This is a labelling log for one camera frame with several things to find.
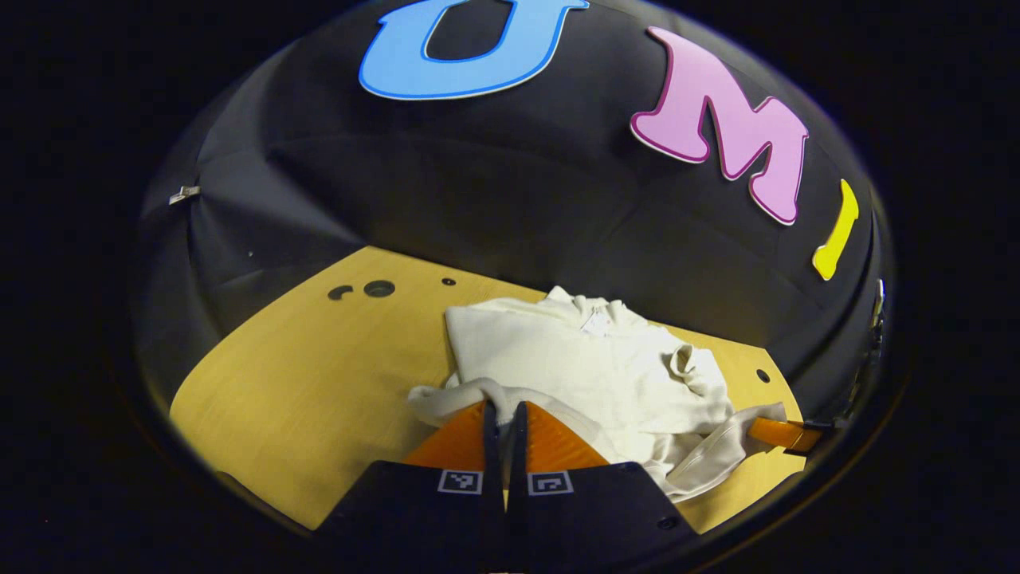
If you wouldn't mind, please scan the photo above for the black backdrop cloth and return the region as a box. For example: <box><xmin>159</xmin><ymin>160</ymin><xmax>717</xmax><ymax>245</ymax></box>
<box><xmin>135</xmin><ymin>0</ymin><xmax>889</xmax><ymax>423</ymax></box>

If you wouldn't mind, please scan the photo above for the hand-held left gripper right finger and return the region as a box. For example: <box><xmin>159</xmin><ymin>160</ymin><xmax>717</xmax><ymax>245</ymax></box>
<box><xmin>508</xmin><ymin>400</ymin><xmax>699</xmax><ymax>574</ymax></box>

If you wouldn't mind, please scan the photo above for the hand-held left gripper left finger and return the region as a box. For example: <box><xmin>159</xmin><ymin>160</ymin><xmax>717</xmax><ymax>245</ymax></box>
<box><xmin>315</xmin><ymin>400</ymin><xmax>508</xmax><ymax>574</ymax></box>

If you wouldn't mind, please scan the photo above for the white sweatshirt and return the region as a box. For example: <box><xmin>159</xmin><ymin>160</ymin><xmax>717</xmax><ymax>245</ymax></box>
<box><xmin>408</xmin><ymin>285</ymin><xmax>790</xmax><ymax>505</ymax></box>

